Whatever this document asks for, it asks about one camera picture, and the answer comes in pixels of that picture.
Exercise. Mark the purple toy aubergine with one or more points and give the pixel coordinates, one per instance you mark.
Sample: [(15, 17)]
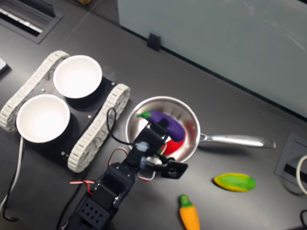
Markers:
[(176, 129)]

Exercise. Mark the pale grey putty lump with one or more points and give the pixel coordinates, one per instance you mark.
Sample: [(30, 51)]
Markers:
[(146, 161), (142, 146)]

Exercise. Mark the red toy chilli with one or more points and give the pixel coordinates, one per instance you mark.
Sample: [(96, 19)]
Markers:
[(173, 146)]

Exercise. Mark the tracked vehicle with white tracks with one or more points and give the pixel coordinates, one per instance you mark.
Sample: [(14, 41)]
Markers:
[(96, 129)]

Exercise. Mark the black partition clip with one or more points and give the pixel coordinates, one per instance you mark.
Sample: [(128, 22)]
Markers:
[(154, 42)]

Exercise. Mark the orange toy carrot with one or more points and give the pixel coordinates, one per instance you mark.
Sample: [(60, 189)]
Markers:
[(190, 215)]

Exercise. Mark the green yellow toy corn cob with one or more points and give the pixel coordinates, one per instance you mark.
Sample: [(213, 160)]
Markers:
[(233, 182)]

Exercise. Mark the white bowl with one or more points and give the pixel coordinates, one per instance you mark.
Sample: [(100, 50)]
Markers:
[(43, 118), (78, 76)]

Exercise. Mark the frosted glass partition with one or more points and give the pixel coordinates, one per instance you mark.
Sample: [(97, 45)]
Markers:
[(216, 36)]

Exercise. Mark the grey flat device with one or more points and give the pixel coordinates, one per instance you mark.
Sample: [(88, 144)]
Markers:
[(4, 65)]

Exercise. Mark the black gripper camera board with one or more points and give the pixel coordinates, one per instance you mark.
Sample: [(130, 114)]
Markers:
[(175, 170)]

